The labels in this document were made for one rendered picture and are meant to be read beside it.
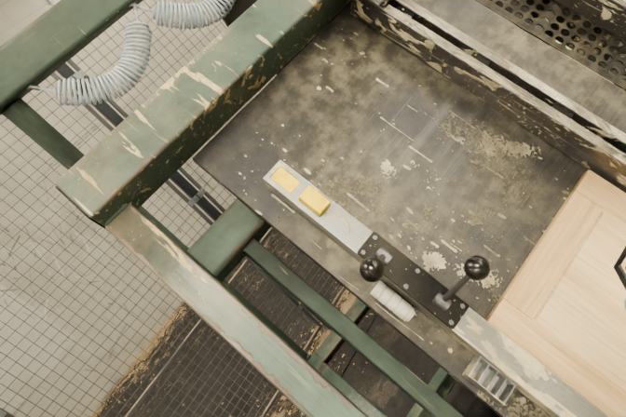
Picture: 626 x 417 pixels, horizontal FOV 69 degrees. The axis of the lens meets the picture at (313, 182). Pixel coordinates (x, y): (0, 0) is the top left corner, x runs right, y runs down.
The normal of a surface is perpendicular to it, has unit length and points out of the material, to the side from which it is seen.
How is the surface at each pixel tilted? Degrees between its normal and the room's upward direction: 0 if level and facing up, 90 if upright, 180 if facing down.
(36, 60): 90
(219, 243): 54
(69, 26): 90
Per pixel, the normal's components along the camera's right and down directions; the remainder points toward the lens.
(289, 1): 0.00, -0.36
